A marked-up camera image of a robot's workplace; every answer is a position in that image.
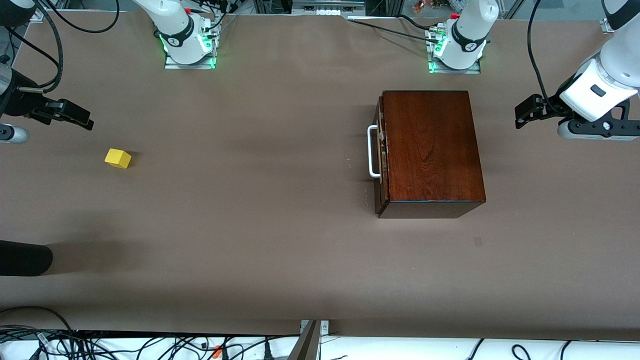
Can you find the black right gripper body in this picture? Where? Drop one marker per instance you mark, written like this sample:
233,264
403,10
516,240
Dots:
21,100

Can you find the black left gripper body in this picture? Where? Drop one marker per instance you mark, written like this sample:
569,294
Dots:
549,108

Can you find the yellow wooden block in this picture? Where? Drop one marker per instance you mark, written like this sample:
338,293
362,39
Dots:
117,158

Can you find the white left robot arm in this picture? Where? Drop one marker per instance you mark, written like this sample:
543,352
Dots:
467,35

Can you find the dark brown wooden cabinet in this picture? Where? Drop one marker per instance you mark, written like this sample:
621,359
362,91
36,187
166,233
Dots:
430,145

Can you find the black cylindrical object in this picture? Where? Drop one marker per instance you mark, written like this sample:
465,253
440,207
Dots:
25,258

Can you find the grey power strip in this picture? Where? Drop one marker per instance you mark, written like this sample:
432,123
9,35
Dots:
327,7

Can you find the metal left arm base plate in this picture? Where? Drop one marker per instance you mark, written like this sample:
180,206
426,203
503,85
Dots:
455,71

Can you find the aluminium frame bracket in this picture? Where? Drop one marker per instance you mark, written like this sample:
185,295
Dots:
607,26
38,15

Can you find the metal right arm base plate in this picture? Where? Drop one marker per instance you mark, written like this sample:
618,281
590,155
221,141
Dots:
192,65

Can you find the grey metal mounting bracket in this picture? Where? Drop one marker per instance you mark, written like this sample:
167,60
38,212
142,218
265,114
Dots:
307,342

